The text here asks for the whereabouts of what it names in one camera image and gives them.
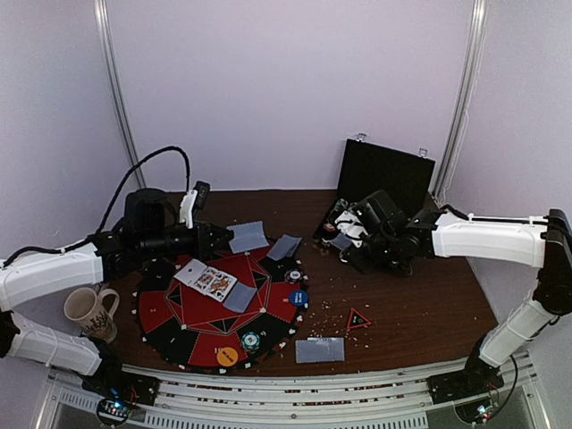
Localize aluminium frame post right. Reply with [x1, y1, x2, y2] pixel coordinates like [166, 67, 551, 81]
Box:
[433, 0, 489, 202]

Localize face-down board card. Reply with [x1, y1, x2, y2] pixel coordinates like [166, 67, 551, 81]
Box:
[223, 282, 257, 314]
[227, 221, 269, 254]

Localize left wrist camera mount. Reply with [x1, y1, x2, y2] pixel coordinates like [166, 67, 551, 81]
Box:
[179, 181, 211, 229]

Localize white patterned mug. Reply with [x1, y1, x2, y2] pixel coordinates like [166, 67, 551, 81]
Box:
[63, 288, 120, 344]

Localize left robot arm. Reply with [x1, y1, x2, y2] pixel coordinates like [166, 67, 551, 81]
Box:
[1, 181, 234, 397]

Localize king of diamonds card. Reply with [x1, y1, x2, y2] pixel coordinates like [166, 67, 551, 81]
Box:
[191, 266, 219, 295]

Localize round red black poker mat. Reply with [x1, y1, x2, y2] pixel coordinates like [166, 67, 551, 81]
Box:
[133, 248, 307, 374]

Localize orange big blind button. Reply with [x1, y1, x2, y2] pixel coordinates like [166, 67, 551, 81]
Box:
[216, 346, 239, 367]

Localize left outer poker chip row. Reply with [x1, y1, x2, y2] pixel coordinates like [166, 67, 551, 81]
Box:
[323, 198, 349, 232]

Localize queen of spades card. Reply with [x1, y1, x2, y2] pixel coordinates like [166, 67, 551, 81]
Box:
[206, 272, 237, 302]

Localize aluminium frame post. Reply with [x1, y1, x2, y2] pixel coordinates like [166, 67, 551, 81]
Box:
[433, 0, 489, 202]
[93, 0, 139, 167]

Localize red black triangle card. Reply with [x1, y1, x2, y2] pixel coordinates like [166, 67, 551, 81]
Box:
[346, 307, 372, 331]

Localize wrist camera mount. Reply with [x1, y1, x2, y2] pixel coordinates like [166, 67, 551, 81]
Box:
[179, 181, 211, 229]
[334, 211, 367, 248]

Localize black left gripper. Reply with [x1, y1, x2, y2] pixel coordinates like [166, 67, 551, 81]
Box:
[139, 220, 233, 260]

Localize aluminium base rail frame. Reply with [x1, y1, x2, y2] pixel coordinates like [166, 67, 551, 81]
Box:
[44, 350, 537, 429]

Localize black poker chip case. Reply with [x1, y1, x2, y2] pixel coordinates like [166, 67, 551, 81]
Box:
[312, 138, 436, 251]

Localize grey playing card deck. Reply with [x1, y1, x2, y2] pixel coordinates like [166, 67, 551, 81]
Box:
[330, 234, 353, 251]

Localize face-down burn cards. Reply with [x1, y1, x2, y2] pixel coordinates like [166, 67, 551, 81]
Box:
[267, 234, 302, 261]

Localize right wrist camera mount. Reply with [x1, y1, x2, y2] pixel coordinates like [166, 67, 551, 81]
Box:
[334, 211, 367, 248]

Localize dealt blue card pair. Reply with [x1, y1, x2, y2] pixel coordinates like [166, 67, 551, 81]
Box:
[312, 337, 345, 362]

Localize aluminium frame post left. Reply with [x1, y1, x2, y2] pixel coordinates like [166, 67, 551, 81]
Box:
[93, 0, 139, 167]

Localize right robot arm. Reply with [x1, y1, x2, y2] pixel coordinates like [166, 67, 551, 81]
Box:
[333, 190, 571, 395]

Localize blue small blind button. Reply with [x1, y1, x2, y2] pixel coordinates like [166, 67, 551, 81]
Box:
[289, 290, 309, 307]

